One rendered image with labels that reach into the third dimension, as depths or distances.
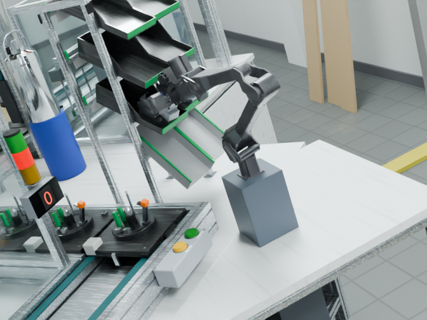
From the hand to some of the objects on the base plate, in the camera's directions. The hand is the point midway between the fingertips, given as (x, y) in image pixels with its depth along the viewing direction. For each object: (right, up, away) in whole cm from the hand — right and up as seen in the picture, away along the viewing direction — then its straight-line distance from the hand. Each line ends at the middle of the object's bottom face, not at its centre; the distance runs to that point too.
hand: (167, 99), depth 232 cm
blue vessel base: (-48, -24, +89) cm, 104 cm away
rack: (-1, -33, +36) cm, 48 cm away
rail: (-6, -63, -27) cm, 68 cm away
